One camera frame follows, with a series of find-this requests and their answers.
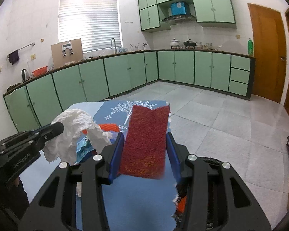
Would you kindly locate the red scouring pad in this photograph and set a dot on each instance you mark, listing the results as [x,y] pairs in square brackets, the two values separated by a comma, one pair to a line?
[143,154]

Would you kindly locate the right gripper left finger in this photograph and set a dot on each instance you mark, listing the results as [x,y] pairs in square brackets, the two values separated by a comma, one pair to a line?
[54,206]

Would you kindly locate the white tissue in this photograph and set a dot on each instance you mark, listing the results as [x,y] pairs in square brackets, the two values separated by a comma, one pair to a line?
[75,121]

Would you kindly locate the orange plastic basin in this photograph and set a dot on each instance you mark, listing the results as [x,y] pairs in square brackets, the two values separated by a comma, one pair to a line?
[40,71]

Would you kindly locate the brown cardboard box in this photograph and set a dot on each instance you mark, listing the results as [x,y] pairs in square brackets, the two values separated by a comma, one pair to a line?
[65,53]

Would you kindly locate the wall towel bar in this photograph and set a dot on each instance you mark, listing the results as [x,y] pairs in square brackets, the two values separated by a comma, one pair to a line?
[32,44]

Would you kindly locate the dark hanging towel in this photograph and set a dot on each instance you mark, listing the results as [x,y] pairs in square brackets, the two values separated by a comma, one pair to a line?
[13,57]

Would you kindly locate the black trash bin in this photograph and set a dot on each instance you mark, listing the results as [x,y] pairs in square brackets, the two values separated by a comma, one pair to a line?
[202,182]

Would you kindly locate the green bottle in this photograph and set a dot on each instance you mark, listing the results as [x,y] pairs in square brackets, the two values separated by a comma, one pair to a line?
[250,47]

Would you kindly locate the white cooking pot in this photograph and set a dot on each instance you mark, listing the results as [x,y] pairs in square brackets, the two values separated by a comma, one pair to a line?
[175,44]

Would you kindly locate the blue paper carton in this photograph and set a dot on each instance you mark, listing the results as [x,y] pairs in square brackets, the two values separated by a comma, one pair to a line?
[83,149]

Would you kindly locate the chrome sink faucet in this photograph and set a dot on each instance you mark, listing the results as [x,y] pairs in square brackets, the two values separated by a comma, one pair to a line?
[113,45]

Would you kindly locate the blue tree-print table mat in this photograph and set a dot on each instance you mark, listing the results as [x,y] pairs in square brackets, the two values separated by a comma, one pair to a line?
[134,203]

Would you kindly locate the green lower kitchen cabinets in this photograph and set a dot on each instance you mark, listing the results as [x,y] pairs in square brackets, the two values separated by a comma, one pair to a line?
[37,102]

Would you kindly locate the light blue table cover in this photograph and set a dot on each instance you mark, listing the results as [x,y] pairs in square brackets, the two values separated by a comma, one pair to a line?
[34,177]

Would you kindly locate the black wok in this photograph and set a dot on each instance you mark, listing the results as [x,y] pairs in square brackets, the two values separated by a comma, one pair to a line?
[189,44]

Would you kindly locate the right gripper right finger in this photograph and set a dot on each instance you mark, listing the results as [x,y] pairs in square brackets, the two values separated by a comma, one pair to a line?
[244,211]

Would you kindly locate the orange foam net roll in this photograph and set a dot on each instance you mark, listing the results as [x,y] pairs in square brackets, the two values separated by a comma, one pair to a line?
[106,127]

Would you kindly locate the blue plastic bag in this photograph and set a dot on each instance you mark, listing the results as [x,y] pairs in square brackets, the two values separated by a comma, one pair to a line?
[113,134]

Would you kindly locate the steel kettle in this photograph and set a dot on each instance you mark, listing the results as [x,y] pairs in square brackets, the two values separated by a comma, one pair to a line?
[25,75]

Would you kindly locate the blue box on hood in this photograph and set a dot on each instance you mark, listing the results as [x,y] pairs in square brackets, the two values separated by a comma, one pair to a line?
[179,8]

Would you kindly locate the white window blind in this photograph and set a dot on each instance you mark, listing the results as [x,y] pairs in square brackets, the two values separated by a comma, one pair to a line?
[95,22]

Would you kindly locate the orange foam net sleeve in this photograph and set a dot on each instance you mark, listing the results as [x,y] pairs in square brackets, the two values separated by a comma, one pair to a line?
[181,204]

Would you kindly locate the range hood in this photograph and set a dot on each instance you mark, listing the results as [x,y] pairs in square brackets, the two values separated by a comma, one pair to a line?
[179,19]

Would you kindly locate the green upper wall cabinets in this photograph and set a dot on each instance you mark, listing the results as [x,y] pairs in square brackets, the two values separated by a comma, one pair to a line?
[208,13]

